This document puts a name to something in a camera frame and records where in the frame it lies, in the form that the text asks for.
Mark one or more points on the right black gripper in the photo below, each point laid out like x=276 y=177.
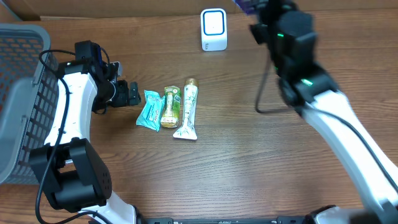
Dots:
x=261 y=34

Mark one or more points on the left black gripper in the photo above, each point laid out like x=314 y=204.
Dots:
x=123 y=93

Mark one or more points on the teal plastic packet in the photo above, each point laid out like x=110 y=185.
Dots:
x=152 y=111

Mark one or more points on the purple Carefree pad pack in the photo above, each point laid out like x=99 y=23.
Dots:
x=247 y=6

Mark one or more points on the green yellow snack packet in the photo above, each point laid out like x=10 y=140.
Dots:
x=170 y=115

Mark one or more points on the white bamboo print tube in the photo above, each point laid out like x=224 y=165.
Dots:
x=190 y=94

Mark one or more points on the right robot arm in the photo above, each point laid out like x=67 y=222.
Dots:
x=310 y=91

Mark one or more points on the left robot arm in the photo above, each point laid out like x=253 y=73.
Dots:
x=70 y=172

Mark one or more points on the white barcode scanner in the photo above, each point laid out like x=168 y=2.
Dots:
x=214 y=33

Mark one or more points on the grey plastic basket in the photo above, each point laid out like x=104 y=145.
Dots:
x=29 y=94

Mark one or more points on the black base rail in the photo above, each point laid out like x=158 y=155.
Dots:
x=224 y=221

